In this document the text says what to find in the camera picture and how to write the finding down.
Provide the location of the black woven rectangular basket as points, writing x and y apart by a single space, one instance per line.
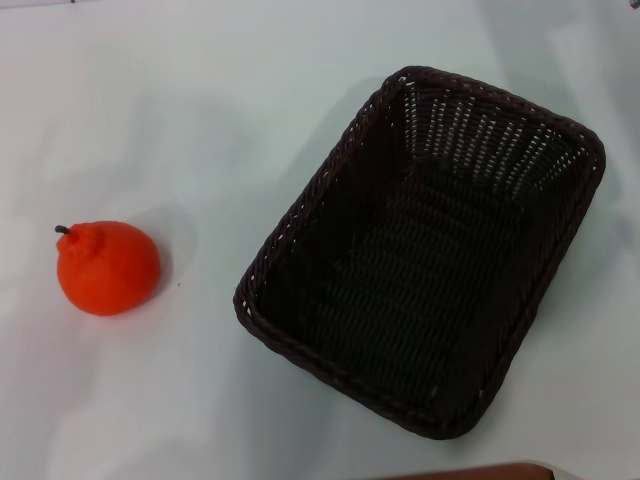
400 280

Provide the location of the orange tangerine with dark stem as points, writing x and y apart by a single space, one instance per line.
110 272

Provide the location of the brown robot base edge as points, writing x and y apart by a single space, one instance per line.
480 472

